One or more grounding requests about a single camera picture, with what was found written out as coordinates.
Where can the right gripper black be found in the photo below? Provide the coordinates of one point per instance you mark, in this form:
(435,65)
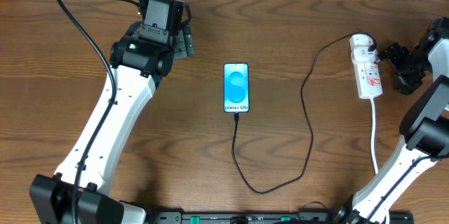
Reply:
(402,64)

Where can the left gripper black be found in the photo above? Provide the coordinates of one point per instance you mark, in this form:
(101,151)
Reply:
(184,40)

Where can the Samsung Galaxy smartphone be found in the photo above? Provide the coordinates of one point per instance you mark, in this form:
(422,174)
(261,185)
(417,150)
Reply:
(236,88)

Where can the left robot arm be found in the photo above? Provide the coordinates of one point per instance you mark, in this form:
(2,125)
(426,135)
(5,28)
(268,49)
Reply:
(78,191)

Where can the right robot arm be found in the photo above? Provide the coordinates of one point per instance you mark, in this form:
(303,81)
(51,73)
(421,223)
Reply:
(423,131)

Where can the white USB charger adapter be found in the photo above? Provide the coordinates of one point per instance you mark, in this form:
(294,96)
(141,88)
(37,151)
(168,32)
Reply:
(360,40)

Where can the white power strip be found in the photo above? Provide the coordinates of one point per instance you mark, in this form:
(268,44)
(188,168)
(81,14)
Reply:
(366,72)

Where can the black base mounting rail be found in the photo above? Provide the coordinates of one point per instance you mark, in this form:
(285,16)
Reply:
(176,217)

